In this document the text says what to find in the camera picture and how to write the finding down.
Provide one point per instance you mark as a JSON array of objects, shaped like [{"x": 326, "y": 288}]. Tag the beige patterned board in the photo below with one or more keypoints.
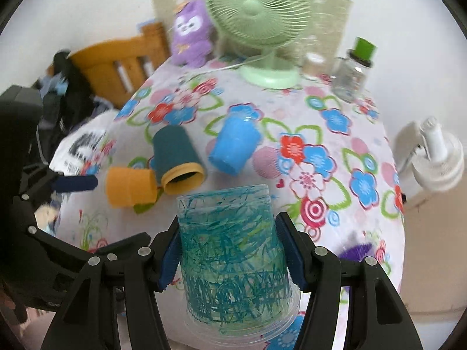
[{"x": 322, "y": 37}]

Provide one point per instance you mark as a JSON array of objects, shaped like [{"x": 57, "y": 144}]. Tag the dark teal yellow-rimmed cup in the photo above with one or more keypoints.
[{"x": 178, "y": 167}]

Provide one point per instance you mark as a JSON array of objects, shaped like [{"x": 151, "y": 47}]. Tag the teal scribbled plastic cup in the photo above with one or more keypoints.
[{"x": 233, "y": 265}]

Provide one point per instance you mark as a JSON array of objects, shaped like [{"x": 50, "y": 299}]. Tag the wooden chair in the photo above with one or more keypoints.
[{"x": 115, "y": 69}]

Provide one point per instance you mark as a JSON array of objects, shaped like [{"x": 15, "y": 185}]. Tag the light blue plastic cup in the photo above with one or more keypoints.
[{"x": 235, "y": 144}]

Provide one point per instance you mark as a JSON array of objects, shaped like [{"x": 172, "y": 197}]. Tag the green desk fan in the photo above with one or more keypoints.
[{"x": 264, "y": 25}]

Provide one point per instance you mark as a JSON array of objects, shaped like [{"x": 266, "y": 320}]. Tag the orange plastic cup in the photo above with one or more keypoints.
[{"x": 127, "y": 187}]

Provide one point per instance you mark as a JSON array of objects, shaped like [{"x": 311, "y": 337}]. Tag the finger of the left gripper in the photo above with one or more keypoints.
[{"x": 70, "y": 184}]

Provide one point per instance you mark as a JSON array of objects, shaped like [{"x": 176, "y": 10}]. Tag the purple plush toy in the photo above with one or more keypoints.
[{"x": 191, "y": 30}]

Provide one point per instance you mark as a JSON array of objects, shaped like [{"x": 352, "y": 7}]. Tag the purple plastic cup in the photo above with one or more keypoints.
[{"x": 355, "y": 252}]

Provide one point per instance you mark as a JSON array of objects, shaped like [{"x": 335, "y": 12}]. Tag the white floor fan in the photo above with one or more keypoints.
[{"x": 428, "y": 157}]

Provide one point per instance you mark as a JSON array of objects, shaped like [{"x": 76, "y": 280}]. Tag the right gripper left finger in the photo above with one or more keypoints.
[{"x": 87, "y": 317}]

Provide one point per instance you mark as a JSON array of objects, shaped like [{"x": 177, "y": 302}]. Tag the dark clothes pile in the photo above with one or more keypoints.
[{"x": 68, "y": 103}]

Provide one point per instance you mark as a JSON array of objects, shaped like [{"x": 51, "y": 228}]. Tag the toothpick container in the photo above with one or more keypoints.
[{"x": 313, "y": 65}]

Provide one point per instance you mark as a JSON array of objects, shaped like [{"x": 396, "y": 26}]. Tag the floral tablecloth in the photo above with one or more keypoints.
[{"x": 327, "y": 165}]

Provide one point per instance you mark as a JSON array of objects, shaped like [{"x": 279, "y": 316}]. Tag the glass jar green lid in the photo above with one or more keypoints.
[{"x": 349, "y": 74}]

